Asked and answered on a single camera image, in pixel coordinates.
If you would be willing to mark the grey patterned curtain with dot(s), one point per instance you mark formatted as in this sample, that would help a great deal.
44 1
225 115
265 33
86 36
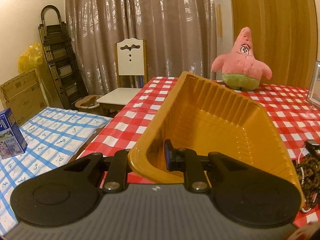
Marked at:
180 35

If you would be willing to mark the pink starfish plush toy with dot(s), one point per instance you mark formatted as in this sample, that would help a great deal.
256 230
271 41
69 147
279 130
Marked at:
239 68

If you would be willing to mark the beige round basin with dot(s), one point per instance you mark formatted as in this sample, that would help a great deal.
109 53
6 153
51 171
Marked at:
88 102

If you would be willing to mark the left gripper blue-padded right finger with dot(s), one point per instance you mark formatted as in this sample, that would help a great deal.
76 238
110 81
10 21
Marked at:
192 165

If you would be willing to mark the wooden sticks on wall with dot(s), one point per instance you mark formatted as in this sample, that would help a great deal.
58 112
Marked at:
219 21

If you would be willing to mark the brown cardboard box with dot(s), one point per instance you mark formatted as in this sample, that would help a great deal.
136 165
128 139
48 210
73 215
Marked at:
23 95

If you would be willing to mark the yellow plastic bag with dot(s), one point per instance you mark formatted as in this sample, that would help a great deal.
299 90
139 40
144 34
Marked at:
31 58

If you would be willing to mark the orange plastic tray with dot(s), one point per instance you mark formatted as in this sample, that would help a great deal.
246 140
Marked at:
206 117

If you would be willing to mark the blue white patterned cloth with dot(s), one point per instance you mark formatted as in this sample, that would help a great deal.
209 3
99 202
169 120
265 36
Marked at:
53 137

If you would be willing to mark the white wooden chair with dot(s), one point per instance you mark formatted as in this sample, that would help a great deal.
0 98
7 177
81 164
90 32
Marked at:
131 72

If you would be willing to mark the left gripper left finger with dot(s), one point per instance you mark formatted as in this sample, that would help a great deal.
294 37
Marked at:
117 169

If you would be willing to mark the clear framed sand picture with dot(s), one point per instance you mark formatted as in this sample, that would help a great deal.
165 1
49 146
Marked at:
313 93

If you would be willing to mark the blue milk carton box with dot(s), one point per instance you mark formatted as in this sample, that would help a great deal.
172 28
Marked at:
12 142

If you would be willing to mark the wooden door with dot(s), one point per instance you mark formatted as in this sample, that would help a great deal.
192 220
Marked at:
285 36

